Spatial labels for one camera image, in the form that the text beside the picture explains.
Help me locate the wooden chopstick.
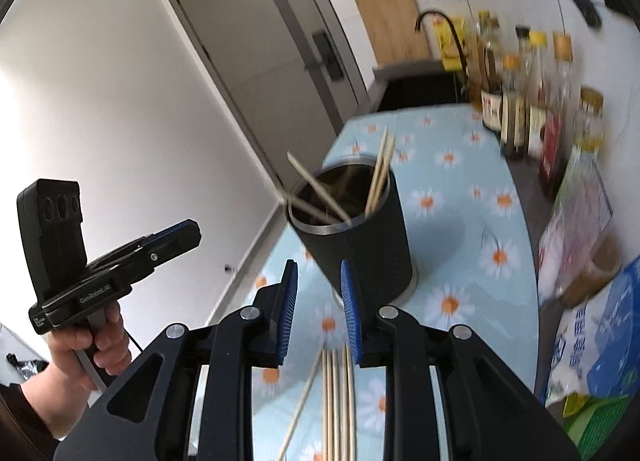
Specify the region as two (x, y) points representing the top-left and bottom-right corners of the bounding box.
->
(277, 346), (324, 461)
(330, 351), (341, 461)
(346, 346), (357, 461)
(321, 348), (329, 461)
(340, 344), (348, 461)
(279, 189), (338, 225)
(286, 151), (352, 223)

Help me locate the person's left forearm dark sleeve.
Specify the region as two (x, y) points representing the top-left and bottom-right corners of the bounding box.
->
(0, 364), (109, 461)

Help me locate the person's left hand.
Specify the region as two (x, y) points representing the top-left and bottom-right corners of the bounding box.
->
(46, 302), (131, 389)

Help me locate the black cylindrical utensil holder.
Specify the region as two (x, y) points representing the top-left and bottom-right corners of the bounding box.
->
(286, 155), (419, 304)

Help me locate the chopstick in holder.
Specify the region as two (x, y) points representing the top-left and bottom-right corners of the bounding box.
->
(364, 126), (388, 215)
(369, 136), (396, 215)

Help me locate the grey door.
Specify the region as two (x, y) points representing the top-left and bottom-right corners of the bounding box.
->
(169, 0), (369, 189)

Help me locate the yellow snack packet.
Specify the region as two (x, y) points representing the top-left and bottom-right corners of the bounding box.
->
(562, 393), (590, 418)

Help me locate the white blue salt bag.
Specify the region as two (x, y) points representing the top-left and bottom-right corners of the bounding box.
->
(546, 259), (639, 406)

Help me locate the clear plastic sugar bag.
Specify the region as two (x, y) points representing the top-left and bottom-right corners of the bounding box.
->
(537, 148), (620, 307)

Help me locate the dark soy sauce bottle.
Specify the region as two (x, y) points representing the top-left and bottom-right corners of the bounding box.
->
(480, 46), (502, 134)

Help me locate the green packaged bag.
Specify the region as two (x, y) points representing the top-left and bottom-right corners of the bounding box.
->
(562, 396), (634, 460)

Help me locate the gold cap dark bottle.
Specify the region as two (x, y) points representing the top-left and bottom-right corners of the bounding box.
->
(500, 54), (526, 160)

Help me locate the black faucet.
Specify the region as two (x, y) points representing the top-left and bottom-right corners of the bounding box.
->
(414, 10), (469, 88)

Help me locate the gold cap clear bottle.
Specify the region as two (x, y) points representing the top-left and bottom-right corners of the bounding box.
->
(538, 31), (574, 200)

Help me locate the yellow oil bottle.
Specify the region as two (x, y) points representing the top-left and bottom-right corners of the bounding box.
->
(432, 16), (468, 71)

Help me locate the small oil bottle gold cap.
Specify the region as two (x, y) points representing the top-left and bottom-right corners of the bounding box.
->
(570, 86), (605, 158)

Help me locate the yellow cap vinegar bottle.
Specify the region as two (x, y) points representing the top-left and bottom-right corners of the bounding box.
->
(527, 30), (550, 161)

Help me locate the wooden cutting board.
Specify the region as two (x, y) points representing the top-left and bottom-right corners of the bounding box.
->
(354, 0), (431, 67)

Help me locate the black cap bottle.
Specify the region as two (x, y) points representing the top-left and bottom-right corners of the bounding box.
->
(514, 25), (530, 59)

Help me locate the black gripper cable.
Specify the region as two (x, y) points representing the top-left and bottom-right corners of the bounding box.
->
(121, 327), (144, 354)

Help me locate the black door lock handle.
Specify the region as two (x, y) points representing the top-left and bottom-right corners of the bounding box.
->
(304, 30), (345, 82)

